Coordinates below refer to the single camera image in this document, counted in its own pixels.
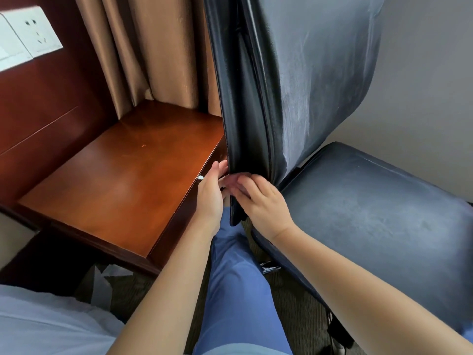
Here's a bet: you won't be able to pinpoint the person's right hand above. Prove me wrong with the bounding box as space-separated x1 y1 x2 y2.
225 173 298 245

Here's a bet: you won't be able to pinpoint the person's left forearm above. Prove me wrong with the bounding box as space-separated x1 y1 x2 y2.
107 219 219 355

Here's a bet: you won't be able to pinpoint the black leather chair backrest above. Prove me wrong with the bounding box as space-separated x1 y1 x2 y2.
203 0 386 227

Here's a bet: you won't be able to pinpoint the white small wall switch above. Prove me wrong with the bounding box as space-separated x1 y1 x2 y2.
0 12 34 72

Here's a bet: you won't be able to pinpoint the beige curtain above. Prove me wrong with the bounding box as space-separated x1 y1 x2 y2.
73 0 222 119

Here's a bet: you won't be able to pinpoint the person's left hand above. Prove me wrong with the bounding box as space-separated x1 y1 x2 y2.
194 160 232 237

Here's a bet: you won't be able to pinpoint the brown wooden nightstand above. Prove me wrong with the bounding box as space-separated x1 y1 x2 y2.
16 99 228 278

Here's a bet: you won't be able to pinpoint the white plastic bag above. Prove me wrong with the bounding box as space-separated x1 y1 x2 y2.
75 264 134 313

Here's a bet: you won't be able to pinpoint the blue trousers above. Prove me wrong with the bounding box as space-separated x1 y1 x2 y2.
192 207 295 355

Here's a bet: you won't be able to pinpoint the dark wooden wall panel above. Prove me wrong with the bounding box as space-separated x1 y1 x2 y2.
0 0 119 218

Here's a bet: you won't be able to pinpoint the light blue shirt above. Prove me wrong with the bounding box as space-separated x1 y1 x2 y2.
205 343 291 355

